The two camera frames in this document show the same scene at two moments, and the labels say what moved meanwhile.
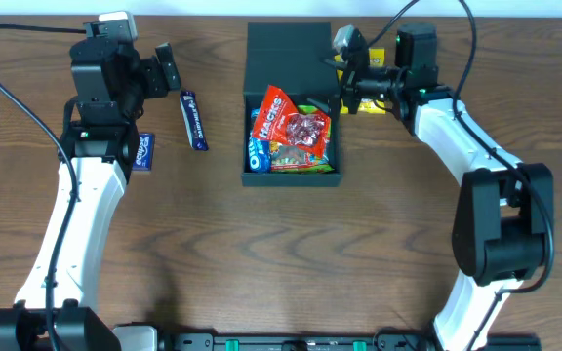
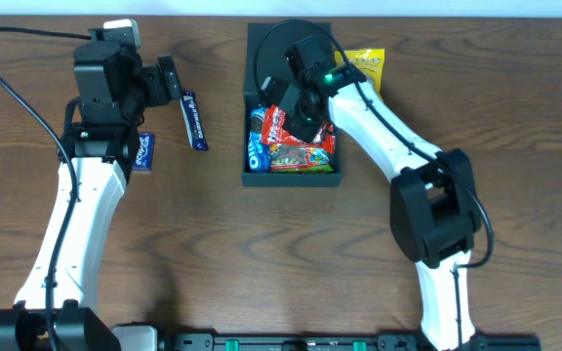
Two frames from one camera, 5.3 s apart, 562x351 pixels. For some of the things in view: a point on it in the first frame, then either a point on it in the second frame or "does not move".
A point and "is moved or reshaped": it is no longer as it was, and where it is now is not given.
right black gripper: x=351 y=85 -> x=286 y=97
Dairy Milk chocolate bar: x=193 y=120 does not move
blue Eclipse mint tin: x=143 y=158 does not move
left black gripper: x=153 y=75 does not move
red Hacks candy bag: x=278 y=120 is moved or reshaped
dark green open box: x=298 y=59 does not move
